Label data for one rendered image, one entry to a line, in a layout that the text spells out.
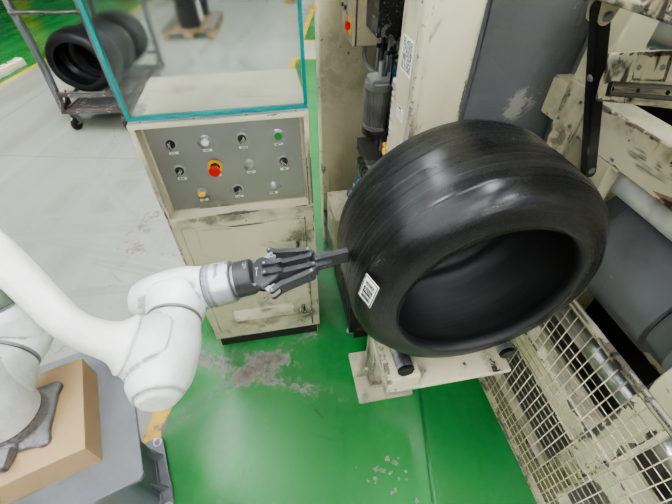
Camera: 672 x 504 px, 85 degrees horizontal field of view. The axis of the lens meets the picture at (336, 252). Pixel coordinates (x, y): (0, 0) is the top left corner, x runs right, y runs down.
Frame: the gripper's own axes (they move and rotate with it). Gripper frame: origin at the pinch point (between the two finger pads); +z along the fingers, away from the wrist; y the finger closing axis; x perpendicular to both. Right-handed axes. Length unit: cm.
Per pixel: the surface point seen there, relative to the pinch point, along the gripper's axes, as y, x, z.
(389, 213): -2.7, -11.1, 11.9
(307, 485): -11, 120, -30
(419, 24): 26.9, -31.8, 27.2
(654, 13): 1, -34, 54
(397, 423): 6, 126, 13
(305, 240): 61, 50, -9
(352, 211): 7.2, -5.0, 6.5
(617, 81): 15, -17, 65
